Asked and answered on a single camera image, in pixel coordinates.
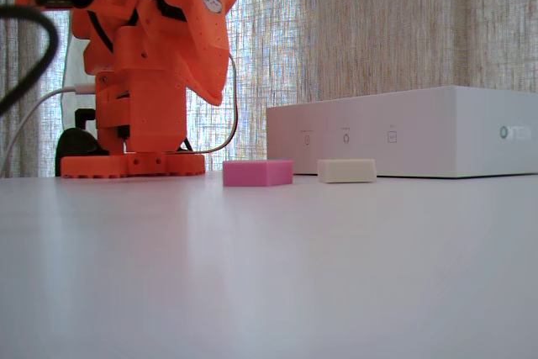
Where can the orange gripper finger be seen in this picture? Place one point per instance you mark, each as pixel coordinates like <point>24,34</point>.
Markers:
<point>208,52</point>

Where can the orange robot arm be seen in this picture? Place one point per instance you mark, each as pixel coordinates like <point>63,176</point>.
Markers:
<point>151,115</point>

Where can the pink foam cuboid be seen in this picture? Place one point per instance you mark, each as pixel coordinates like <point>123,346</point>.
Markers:
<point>256,174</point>

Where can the cream foam cuboid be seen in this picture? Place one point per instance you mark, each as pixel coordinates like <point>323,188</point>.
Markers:
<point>346,170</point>

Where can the white cardboard box bin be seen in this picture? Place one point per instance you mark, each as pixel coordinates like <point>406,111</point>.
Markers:
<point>420,132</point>

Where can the black table clamp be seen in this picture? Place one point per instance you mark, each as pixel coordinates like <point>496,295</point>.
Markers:
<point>75,144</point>

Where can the beige woven curtain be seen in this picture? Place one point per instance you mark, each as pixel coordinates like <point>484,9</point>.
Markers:
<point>378,18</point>

